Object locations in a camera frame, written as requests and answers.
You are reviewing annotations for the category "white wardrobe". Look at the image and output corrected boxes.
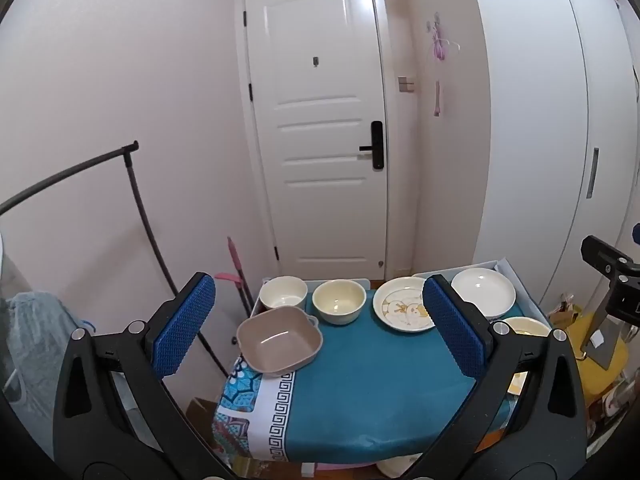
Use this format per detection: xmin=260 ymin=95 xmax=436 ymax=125
xmin=465 ymin=0 xmax=640 ymax=311

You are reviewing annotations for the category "black door lock handle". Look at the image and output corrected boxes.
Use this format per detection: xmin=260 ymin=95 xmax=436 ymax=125
xmin=359 ymin=121 xmax=386 ymax=169

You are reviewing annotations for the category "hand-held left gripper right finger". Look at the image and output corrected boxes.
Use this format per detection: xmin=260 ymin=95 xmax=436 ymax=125
xmin=422 ymin=274 xmax=587 ymax=480

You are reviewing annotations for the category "grey wardrobe handle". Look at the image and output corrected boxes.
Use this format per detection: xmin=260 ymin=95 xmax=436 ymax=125
xmin=586 ymin=148 xmax=599 ymax=198

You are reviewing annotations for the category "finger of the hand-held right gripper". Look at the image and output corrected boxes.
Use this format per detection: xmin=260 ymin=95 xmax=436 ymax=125
xmin=580 ymin=234 xmax=640 ymax=319

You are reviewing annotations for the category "teal tablecloth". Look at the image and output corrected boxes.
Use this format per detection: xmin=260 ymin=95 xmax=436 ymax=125
xmin=212 ymin=285 xmax=551 ymax=463

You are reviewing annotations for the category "purple hanging wall ornament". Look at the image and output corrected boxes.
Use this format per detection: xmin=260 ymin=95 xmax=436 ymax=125
xmin=426 ymin=12 xmax=461 ymax=61

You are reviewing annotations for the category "white bowl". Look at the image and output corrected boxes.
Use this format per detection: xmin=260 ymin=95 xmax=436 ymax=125
xmin=259 ymin=276 xmax=308 ymax=311

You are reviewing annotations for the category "white panel door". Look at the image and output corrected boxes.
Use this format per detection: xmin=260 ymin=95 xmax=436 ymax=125
xmin=243 ymin=0 xmax=390 ymax=281

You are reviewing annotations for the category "pink mop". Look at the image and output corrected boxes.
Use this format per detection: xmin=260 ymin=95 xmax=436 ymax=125
xmin=215 ymin=236 xmax=256 ymax=318

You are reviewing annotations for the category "grey board with white label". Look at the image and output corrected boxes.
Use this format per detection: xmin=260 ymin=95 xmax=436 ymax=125
xmin=582 ymin=310 xmax=626 ymax=372

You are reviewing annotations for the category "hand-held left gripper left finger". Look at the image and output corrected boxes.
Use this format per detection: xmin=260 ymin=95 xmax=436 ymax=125
xmin=52 ymin=271 xmax=236 ymax=480

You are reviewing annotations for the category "grey cloth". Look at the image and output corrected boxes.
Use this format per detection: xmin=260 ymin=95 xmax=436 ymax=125
xmin=0 ymin=292 xmax=96 ymax=461

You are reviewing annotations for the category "small cream bowl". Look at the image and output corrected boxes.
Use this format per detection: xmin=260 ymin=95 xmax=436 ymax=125
xmin=500 ymin=316 xmax=552 ymax=338

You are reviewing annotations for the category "black clothes rack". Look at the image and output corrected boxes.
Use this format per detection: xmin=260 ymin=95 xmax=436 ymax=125
xmin=0 ymin=142 xmax=251 ymax=381

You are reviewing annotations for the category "printed cartoon plate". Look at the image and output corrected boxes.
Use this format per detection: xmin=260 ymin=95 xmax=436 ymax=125
xmin=372 ymin=276 xmax=441 ymax=333

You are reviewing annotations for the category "plain white plate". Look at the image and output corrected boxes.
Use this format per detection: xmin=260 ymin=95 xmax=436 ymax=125
xmin=451 ymin=268 xmax=517 ymax=319

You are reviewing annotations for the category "pink square bowl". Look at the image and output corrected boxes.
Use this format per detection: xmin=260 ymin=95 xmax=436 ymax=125
xmin=236 ymin=307 xmax=323 ymax=374

